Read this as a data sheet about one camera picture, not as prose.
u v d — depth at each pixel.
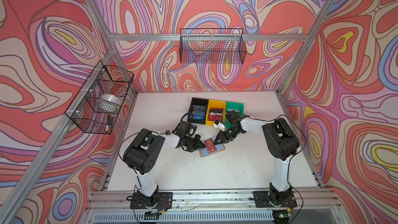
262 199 0.73
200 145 0.88
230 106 1.02
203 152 0.89
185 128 0.78
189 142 0.80
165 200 0.73
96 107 0.74
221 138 0.86
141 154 0.50
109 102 0.70
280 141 0.53
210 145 0.91
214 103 1.06
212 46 0.96
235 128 0.77
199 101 1.05
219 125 0.91
